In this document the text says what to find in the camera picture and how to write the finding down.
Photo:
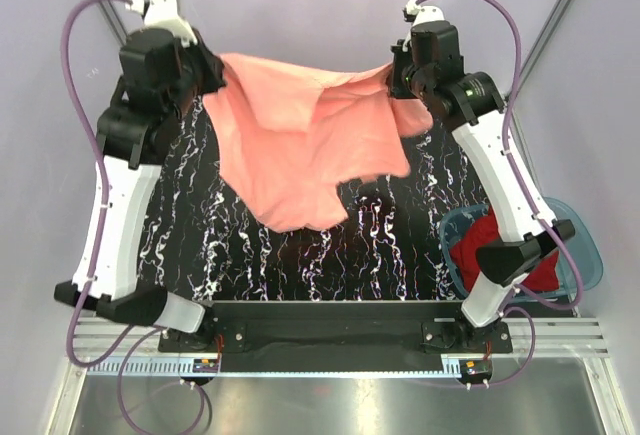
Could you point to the right aluminium frame post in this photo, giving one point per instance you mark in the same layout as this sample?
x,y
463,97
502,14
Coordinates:
x,y
542,41

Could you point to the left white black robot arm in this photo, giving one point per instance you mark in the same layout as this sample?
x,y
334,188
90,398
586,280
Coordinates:
x,y
161,77

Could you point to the red t shirt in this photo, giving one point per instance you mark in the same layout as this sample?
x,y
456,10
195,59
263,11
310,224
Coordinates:
x,y
502,261

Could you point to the aluminium rail profile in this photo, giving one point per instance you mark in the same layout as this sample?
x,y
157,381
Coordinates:
x,y
545,337

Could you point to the blue plastic basket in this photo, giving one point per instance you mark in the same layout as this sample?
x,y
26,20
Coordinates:
x,y
585,245

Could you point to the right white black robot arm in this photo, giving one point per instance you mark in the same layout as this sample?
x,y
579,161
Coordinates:
x,y
429,67

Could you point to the pink t shirt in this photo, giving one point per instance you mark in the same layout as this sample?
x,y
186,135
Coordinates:
x,y
288,135

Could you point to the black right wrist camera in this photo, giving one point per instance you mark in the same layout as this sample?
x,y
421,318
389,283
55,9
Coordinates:
x,y
430,17

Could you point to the right small controller board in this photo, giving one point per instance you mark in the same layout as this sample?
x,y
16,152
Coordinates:
x,y
477,368

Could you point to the small controller board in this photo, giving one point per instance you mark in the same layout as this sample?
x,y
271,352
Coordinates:
x,y
206,365
477,368

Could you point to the white slotted cable duct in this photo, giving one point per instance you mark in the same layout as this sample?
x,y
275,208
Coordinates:
x,y
429,367

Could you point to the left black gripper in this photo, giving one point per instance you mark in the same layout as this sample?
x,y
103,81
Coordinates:
x,y
212,63

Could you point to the left small controller board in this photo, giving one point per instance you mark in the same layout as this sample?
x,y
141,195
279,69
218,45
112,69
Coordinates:
x,y
206,365

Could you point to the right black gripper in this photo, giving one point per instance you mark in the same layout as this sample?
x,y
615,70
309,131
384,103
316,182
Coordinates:
x,y
398,91

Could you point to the black marble pattern mat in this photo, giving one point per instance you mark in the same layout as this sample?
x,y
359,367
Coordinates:
x,y
200,241

